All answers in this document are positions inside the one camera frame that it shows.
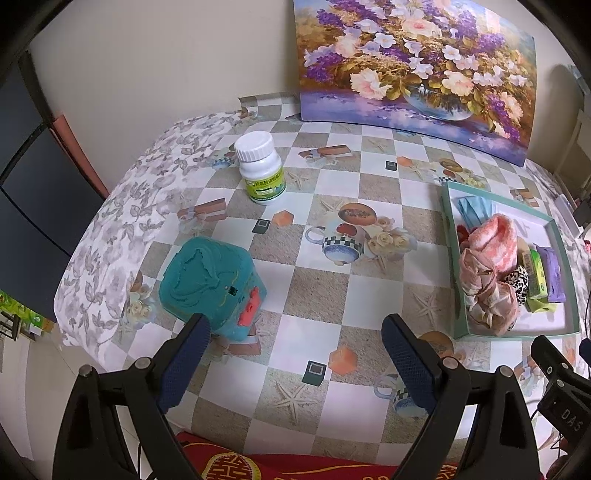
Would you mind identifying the pink beige scarf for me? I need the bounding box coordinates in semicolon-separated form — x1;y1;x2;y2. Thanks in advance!
458;247;520;336

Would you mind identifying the dark blue cabinet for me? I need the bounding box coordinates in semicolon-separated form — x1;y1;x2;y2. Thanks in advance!
0;55;109;324

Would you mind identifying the grey leaf print cloth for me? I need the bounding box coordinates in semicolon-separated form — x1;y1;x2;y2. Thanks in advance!
53;112;245;347

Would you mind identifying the leopard print scrunchie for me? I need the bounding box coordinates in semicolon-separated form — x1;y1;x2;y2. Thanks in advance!
503;264;529;305

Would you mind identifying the checkered printed tablecloth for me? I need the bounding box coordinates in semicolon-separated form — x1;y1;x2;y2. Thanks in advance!
111;93;591;462

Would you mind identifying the floral painting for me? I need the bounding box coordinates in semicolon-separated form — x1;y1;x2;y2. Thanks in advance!
293;0;537;168

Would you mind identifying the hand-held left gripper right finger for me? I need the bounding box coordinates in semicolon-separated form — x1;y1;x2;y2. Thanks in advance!
381;314;542;480

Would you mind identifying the blue face mask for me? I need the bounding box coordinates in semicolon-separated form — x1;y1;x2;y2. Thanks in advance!
457;196;495;230

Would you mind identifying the teal rimmed cardboard tray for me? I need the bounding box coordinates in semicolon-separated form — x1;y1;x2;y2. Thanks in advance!
440;180;581;341

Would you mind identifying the pink white zigzag cloth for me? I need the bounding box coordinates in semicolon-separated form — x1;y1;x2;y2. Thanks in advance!
468;213;518;273

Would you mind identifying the purple tissue packet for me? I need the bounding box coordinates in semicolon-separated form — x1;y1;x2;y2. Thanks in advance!
538;244;566;303

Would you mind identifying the green tissue packet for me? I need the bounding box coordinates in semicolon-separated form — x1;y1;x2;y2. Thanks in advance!
529;249;552;301
517;237;536;273

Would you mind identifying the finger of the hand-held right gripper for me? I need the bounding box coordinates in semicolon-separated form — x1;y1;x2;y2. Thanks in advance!
531;335;591;393

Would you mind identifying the reddish brown board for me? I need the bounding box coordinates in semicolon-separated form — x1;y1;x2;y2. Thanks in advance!
51;114;109;200

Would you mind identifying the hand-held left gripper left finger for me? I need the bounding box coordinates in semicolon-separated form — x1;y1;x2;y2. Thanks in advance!
52;313;212;480

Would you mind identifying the white cap medicine bottle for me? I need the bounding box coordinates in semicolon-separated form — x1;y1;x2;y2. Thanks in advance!
233;130;287;205

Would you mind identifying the teal plastic toy box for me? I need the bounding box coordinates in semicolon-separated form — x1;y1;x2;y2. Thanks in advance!
158;237;269;342

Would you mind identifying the red cloth with gold print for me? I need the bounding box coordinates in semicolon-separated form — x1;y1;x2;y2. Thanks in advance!
173;431;462;480

